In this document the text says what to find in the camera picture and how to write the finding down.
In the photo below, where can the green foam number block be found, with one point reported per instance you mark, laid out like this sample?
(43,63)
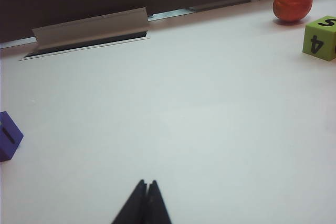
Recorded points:
(325,35)

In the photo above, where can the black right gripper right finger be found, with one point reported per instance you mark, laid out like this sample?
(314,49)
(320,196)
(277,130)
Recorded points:
(157,205)

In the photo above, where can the purple foam number block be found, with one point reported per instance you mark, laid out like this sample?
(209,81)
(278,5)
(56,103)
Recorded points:
(8,142)

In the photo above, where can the orange fruit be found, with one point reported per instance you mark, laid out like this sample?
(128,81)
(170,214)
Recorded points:
(292,3)

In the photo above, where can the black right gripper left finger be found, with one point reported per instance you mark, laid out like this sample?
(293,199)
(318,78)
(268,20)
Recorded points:
(132,205)

